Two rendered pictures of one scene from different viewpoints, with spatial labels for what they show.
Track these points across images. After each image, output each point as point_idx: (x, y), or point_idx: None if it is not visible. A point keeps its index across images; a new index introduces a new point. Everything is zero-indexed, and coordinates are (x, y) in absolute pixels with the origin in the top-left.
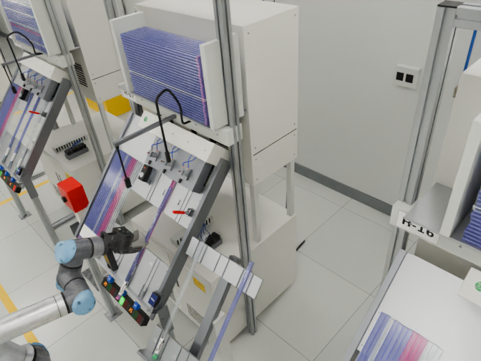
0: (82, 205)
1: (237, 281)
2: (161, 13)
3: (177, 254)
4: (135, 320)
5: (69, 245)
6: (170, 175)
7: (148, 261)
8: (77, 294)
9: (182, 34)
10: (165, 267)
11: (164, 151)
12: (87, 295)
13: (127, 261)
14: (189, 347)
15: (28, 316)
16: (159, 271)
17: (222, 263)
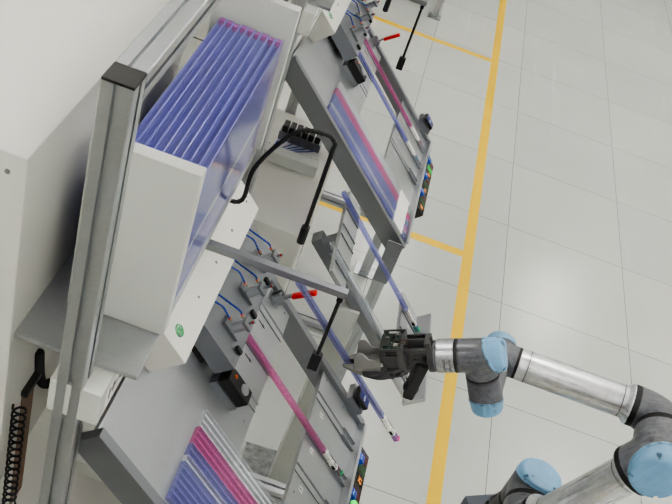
0: None
1: (353, 224)
2: (91, 96)
3: (316, 345)
4: (366, 468)
5: (492, 337)
6: (257, 302)
7: (320, 421)
8: (506, 339)
9: None
10: (323, 380)
11: (226, 303)
12: (497, 332)
13: (322, 479)
14: (280, 492)
15: (568, 364)
16: (327, 396)
17: (346, 236)
